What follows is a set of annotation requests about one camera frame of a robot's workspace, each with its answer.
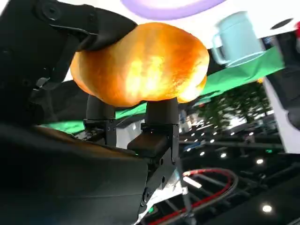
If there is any red cable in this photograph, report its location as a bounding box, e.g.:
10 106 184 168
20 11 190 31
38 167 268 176
146 168 238 225

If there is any orange and white bread roll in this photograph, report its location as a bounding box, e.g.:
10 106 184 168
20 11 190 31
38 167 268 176
69 22 210 108

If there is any lilac plate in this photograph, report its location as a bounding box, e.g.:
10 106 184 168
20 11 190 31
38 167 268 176
120 0 227 21

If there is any green cloth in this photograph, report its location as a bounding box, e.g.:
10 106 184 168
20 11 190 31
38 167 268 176
42 45 288 135

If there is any pale green mug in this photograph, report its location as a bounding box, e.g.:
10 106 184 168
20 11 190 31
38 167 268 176
210 11 267 68

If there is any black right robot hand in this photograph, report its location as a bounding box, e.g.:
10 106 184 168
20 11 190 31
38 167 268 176
0 0 181 225

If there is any white and black workshop machine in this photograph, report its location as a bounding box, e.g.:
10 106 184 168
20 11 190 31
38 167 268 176
262 22 300 154

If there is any green leafy plant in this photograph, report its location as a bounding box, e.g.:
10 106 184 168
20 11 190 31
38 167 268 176
199 85 272 127

